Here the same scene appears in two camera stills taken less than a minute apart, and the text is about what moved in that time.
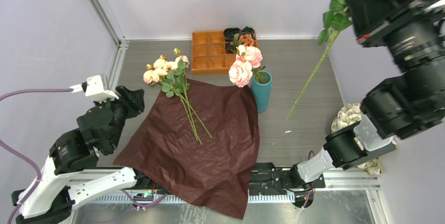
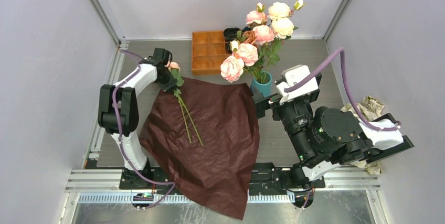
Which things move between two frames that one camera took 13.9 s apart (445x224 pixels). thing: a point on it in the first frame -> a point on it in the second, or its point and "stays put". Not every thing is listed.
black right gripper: x=373 y=18 -> x=262 y=104
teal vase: x=261 y=85 stays put
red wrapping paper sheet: x=200 y=147 stays put
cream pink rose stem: x=340 y=14 -> x=277 y=17
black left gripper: x=133 y=99 -> x=167 y=86
